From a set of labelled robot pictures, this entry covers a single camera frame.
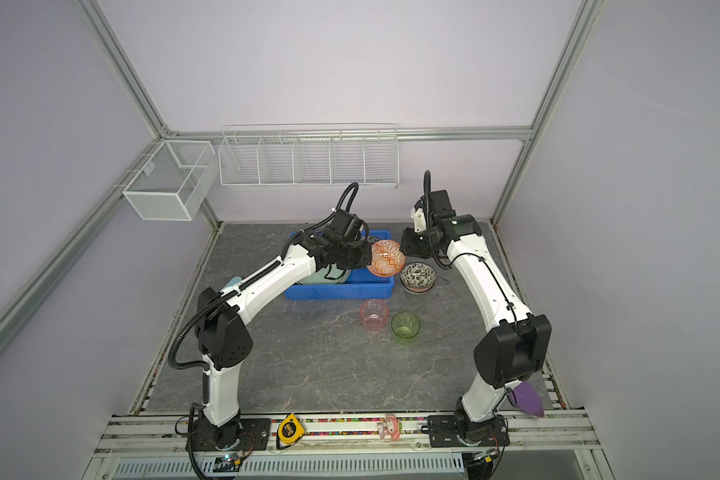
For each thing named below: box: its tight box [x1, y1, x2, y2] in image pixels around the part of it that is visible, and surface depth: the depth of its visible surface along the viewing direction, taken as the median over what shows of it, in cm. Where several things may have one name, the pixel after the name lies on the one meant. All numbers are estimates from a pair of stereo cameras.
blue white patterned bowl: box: [400, 262, 437, 289], surface depth 101 cm
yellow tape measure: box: [278, 413, 305, 444], surface depth 75 cm
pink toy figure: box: [377, 414, 401, 441], surface depth 74 cm
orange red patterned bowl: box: [367, 240, 406, 278], surface depth 88 cm
